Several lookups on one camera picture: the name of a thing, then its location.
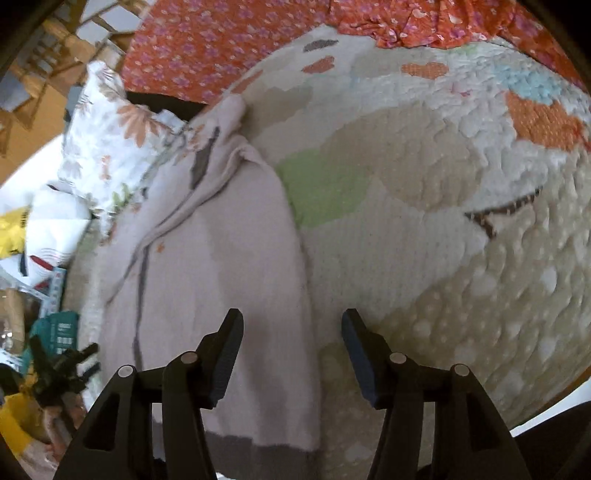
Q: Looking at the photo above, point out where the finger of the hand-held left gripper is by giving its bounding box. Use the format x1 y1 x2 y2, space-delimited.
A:
28 336 101 409

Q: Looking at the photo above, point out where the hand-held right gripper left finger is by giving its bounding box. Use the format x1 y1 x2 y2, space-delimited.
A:
53 308 245 480

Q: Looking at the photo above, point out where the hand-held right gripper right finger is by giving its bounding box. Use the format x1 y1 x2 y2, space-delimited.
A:
342 309 532 480

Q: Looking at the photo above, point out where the pale pink knitted garment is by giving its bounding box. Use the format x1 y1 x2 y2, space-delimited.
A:
85 96 324 469

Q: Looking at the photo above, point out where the teal box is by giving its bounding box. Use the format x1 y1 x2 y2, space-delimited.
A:
28 310 80 358

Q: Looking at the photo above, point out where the yellow cloth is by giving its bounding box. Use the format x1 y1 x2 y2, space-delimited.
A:
0 367 51 450

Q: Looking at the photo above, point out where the white and yellow bag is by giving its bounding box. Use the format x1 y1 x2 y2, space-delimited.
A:
0 185 90 287

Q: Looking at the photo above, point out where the patchwork quilted bedspread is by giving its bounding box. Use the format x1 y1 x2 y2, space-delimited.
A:
60 23 591 480

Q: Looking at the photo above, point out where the white floral pillow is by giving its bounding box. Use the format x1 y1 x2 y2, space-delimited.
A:
58 61 190 232

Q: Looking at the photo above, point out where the orange floral bedsheet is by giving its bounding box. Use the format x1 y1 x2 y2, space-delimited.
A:
121 0 591 93

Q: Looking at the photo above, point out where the wooden chair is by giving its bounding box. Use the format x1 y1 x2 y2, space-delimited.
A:
0 0 153 155

